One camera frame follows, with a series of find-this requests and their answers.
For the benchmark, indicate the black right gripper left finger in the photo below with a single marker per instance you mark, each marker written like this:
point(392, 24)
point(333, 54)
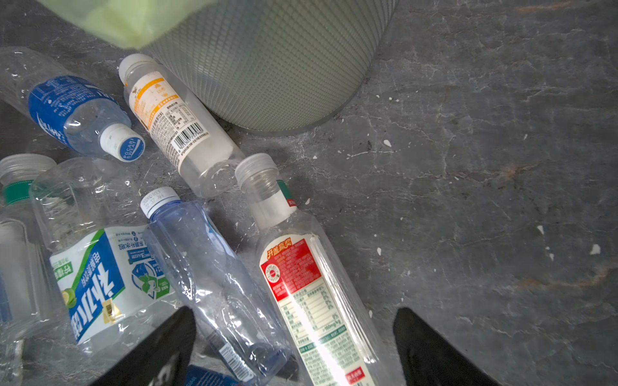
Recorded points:
point(161, 359)

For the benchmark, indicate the red label bottle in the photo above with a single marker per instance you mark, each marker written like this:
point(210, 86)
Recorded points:
point(332, 332)

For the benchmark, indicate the green lined trash bin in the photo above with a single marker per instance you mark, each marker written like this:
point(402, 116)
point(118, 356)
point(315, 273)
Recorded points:
point(266, 66)

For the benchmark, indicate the clear blue tinted bottle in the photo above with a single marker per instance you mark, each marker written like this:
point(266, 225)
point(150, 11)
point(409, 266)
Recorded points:
point(230, 309)

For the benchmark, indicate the green cap clear bottle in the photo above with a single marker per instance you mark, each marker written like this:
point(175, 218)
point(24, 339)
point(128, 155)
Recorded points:
point(30, 300)

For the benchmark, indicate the crushed blue label bottle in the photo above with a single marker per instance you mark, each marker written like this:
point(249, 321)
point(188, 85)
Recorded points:
point(69, 108)

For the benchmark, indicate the orange label white cap bottle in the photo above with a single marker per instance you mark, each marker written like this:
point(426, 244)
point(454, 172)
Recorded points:
point(180, 125)

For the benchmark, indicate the green blue label bottle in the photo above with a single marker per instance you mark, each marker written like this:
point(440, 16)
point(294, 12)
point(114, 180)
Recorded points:
point(114, 291)

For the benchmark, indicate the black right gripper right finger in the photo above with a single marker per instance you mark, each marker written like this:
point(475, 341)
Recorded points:
point(428, 359)

